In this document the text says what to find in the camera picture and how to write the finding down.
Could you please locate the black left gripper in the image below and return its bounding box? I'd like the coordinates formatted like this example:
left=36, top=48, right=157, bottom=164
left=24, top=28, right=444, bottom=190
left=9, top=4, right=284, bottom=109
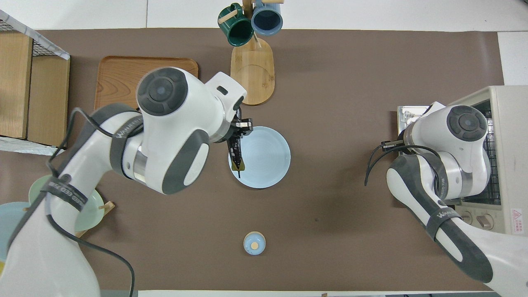
left=226, top=108, right=253, bottom=145

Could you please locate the dark purple eggplant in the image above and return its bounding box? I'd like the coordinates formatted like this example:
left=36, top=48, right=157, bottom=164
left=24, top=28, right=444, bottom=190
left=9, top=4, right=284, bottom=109
left=227, top=134, right=247, bottom=171

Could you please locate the cream toaster oven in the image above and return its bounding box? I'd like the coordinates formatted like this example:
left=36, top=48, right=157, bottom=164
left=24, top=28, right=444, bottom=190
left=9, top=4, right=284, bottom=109
left=397, top=86, right=528, bottom=236

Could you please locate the wooden mug tree stand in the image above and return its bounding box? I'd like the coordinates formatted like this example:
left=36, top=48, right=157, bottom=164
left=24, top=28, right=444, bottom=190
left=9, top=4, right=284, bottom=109
left=218, top=0, right=285, bottom=106

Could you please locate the dark green mug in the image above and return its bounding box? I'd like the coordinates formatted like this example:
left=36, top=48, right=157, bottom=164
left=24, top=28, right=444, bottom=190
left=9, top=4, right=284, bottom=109
left=218, top=3, right=255, bottom=47

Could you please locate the small blue lidded jar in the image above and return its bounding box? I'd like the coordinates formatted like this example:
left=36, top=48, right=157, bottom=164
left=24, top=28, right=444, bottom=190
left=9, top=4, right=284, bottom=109
left=243, top=231, right=266, bottom=255

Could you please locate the brown table mat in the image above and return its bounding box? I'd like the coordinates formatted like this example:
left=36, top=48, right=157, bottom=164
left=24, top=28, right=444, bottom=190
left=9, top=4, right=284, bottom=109
left=0, top=28, right=524, bottom=291

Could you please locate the blue mug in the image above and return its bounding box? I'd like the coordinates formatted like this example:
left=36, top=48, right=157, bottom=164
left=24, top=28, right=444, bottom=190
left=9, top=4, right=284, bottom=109
left=251, top=0, right=284, bottom=36

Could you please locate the rectangular wooden tray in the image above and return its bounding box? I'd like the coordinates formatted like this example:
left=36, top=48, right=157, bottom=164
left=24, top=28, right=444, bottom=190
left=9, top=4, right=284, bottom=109
left=94, top=56, right=199, bottom=110

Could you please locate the wooden plate rack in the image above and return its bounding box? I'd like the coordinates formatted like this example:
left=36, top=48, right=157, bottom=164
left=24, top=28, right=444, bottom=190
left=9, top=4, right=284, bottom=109
left=76, top=201, right=116, bottom=238

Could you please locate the pale green racked plate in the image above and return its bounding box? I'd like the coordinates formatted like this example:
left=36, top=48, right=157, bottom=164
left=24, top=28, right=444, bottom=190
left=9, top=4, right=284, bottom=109
left=28, top=174, right=105, bottom=232

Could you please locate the light blue racked plate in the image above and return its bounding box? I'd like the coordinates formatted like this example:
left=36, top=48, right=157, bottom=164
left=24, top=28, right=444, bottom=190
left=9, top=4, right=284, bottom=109
left=0, top=202, right=31, bottom=262

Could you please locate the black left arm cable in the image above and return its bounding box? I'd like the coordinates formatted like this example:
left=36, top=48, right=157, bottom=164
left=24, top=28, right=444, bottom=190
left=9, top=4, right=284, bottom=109
left=4, top=106, right=143, bottom=297

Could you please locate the black wire basket white trim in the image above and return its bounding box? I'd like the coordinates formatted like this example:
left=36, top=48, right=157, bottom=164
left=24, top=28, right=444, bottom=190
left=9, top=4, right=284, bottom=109
left=0, top=10, right=71, bottom=156

